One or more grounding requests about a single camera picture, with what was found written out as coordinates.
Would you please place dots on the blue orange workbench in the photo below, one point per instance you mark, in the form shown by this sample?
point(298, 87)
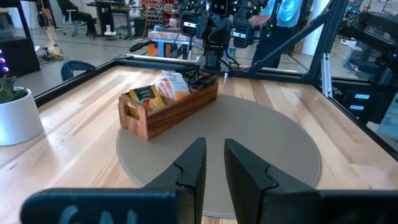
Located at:
point(168, 35)

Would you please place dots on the person's hand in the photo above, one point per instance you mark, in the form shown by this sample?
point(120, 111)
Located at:
point(256, 20)

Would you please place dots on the black computer tower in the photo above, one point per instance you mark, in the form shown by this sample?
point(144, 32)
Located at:
point(18, 59)

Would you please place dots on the yellow tea packet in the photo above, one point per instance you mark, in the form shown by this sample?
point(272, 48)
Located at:
point(149, 98)

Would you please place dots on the silver metal bracket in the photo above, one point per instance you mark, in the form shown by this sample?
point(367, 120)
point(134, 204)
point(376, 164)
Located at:
point(326, 74)

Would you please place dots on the orange white tea packet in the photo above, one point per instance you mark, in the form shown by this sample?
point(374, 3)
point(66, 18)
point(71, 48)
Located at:
point(178, 85)
point(163, 88)

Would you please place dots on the round grey placemat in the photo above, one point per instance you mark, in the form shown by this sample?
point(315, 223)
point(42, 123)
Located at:
point(248, 130)

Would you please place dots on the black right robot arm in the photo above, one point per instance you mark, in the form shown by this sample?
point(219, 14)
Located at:
point(214, 56)

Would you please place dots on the black metal table frame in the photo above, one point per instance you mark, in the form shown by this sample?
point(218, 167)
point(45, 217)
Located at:
point(149, 63)

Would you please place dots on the black controller box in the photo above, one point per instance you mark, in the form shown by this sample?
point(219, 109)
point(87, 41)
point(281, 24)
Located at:
point(348, 99)

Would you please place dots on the wooden three-compartment tea box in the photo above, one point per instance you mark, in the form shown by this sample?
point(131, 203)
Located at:
point(174, 116)

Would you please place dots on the person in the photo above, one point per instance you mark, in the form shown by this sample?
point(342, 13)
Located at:
point(280, 18)
point(79, 17)

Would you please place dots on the black machine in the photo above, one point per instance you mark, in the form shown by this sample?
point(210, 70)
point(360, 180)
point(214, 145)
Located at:
point(379, 31)

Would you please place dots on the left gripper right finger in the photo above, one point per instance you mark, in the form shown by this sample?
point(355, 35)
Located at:
point(248, 186)

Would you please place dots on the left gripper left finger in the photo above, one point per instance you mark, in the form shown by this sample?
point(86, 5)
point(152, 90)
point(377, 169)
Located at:
point(190, 186)

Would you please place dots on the white pot with succulent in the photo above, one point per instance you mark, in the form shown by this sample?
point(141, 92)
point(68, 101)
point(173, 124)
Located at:
point(18, 121)

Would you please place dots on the black standing desk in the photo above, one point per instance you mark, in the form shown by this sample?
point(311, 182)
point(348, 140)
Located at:
point(104, 15)

